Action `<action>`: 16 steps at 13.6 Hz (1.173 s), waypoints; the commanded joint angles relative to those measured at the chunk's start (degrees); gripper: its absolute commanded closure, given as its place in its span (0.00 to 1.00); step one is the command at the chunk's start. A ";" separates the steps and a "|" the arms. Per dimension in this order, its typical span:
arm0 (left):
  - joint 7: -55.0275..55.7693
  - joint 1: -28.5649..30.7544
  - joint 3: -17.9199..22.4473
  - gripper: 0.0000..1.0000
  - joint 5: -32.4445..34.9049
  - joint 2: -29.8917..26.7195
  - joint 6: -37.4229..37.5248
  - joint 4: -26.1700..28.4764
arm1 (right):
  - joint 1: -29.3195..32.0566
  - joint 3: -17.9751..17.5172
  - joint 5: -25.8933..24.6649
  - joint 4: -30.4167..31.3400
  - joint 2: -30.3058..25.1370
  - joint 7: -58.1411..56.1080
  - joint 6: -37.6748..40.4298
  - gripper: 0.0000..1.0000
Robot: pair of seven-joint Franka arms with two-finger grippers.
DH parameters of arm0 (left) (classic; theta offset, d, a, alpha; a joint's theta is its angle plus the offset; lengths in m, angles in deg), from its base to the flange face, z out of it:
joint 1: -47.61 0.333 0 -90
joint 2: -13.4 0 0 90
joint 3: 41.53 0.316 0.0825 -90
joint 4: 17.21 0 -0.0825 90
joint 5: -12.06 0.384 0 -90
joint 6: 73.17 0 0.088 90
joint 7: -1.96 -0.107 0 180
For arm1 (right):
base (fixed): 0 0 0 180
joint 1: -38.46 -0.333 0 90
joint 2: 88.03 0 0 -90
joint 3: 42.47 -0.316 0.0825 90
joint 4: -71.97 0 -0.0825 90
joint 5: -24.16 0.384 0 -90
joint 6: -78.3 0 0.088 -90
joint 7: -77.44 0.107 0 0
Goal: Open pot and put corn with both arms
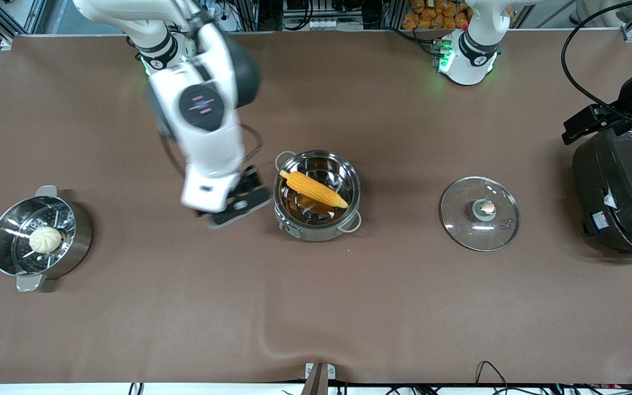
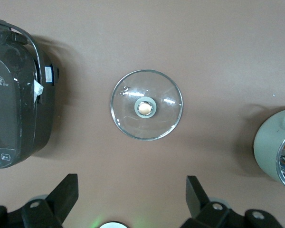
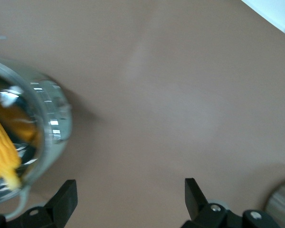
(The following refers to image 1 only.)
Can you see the steel steamer pot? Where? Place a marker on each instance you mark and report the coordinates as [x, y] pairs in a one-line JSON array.
[[74, 247]]

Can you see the glass pot lid with knob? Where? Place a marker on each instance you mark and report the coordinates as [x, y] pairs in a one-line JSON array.
[[469, 230]]

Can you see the yellow corn cob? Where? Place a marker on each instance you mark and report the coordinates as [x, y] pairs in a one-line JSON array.
[[313, 189]]

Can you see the white rounded plastic housing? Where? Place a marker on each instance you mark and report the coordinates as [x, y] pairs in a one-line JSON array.
[[596, 8]]

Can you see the black rice cooker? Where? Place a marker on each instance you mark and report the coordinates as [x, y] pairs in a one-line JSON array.
[[623, 192]]

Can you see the brown table mat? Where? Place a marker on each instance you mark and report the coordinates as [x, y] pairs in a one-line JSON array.
[[458, 302]]

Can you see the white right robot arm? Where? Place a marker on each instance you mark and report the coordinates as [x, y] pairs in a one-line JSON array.
[[201, 82]]

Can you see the small white power strip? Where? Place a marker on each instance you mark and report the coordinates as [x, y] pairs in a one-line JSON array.
[[324, 24]]

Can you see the white steamed bun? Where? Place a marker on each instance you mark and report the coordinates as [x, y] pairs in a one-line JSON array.
[[45, 240]]

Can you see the pile of orange bread rolls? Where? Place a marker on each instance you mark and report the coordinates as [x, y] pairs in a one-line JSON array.
[[431, 13]]

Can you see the white power strip with plugs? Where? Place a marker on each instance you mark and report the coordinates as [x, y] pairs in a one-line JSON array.
[[225, 13]]

